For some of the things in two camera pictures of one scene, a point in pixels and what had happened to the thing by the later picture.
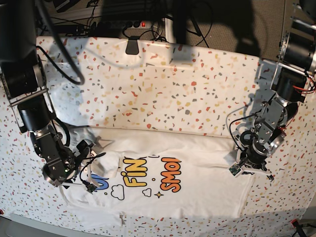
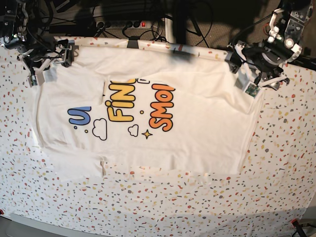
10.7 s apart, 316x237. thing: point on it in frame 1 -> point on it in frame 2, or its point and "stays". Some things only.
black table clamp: x=132 y=47 stays
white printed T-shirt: x=162 y=173 -> x=108 y=108
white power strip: x=123 y=24 stays
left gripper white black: x=79 y=174 -> x=36 y=52
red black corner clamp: x=296 y=224 stays
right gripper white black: x=251 y=167 -> x=263 y=64
